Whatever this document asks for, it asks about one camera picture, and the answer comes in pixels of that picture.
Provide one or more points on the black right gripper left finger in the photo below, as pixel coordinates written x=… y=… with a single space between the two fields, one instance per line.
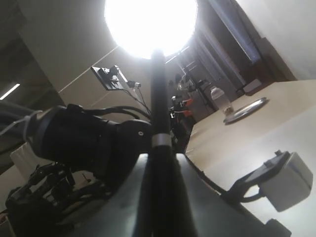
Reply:
x=128 y=213

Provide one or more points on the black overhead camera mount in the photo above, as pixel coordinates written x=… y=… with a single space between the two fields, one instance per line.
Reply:
x=113 y=79

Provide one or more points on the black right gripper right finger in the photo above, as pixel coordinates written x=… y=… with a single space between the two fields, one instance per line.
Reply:
x=206 y=214

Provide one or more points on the round metal tray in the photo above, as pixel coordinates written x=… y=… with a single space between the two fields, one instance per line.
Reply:
x=246 y=110

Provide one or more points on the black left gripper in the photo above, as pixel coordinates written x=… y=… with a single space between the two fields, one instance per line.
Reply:
x=39 y=207

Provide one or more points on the round studio light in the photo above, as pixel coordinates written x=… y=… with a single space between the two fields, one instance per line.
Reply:
x=142 y=26

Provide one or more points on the clear plastic jar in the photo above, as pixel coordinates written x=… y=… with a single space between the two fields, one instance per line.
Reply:
x=221 y=100

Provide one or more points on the black paintbrush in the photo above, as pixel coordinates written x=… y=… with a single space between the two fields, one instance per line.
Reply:
x=161 y=144

